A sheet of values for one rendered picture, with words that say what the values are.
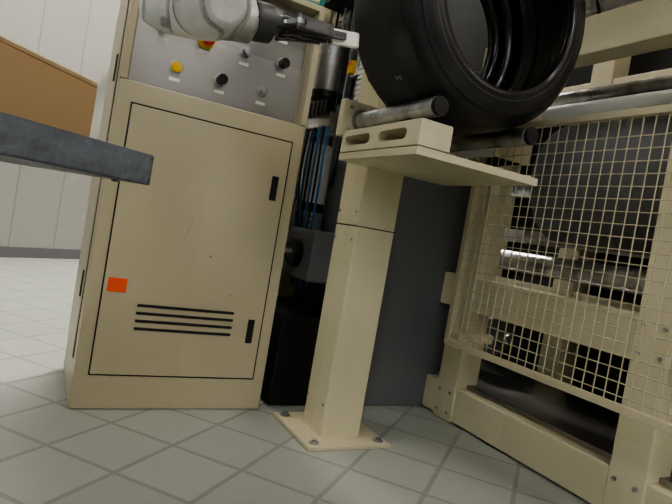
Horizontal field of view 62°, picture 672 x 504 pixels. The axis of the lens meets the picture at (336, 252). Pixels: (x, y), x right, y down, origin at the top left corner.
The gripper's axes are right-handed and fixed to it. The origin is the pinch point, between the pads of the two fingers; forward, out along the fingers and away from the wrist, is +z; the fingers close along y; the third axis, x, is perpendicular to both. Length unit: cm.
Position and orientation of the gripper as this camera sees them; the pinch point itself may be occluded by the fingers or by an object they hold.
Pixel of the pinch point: (343, 38)
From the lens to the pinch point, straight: 127.8
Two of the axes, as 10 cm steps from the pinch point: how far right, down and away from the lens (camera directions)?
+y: -4.6, -1.1, 8.8
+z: 8.9, -0.1, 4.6
